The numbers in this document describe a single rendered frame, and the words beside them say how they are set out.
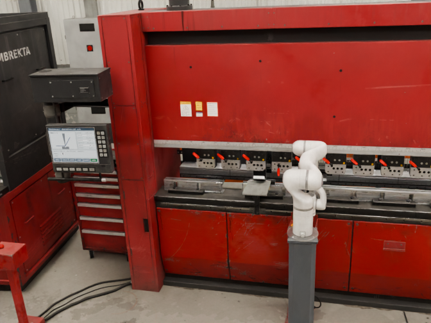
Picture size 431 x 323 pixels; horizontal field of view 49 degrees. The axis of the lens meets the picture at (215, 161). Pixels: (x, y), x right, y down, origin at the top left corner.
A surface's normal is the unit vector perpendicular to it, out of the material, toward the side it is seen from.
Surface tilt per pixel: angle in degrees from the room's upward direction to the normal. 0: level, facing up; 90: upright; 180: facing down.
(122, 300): 0
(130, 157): 90
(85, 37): 90
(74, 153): 90
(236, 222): 90
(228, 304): 0
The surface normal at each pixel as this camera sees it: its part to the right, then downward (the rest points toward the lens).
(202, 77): -0.23, 0.36
